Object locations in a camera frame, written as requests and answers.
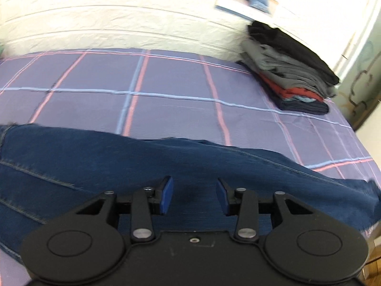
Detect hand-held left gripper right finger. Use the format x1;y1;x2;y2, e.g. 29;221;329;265
217;178;311;244

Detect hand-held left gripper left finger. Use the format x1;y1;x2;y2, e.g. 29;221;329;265
74;176;175;244

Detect dark blue denim pants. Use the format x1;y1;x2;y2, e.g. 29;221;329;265
0;123;381;266

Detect red folded garment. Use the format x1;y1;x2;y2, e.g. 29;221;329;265
257;71;324;102

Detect purple plaid bed sheet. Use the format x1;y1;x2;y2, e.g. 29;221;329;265
0;48;374;286

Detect light blue folded garment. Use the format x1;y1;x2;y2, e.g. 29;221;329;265
284;95;316;103

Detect black folded garment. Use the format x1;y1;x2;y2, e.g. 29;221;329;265
248;20;340;86

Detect pale patterned curtain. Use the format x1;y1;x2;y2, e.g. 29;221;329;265
336;33;381;132

